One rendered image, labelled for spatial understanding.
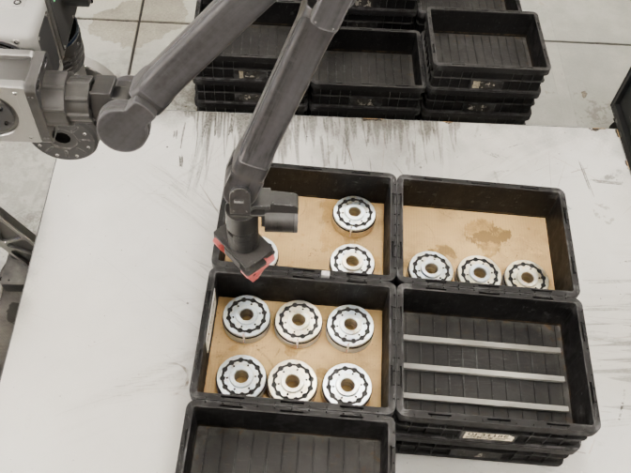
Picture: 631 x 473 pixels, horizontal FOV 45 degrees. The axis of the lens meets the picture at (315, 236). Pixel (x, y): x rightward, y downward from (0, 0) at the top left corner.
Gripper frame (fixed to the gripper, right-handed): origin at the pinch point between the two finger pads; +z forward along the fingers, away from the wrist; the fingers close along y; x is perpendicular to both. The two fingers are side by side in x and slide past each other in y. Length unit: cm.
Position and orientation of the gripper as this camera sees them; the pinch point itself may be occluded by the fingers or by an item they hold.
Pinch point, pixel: (244, 267)
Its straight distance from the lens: 146.5
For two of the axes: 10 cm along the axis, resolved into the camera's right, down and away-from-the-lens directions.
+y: -6.6, -6.4, 3.9
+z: -0.5, 5.6, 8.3
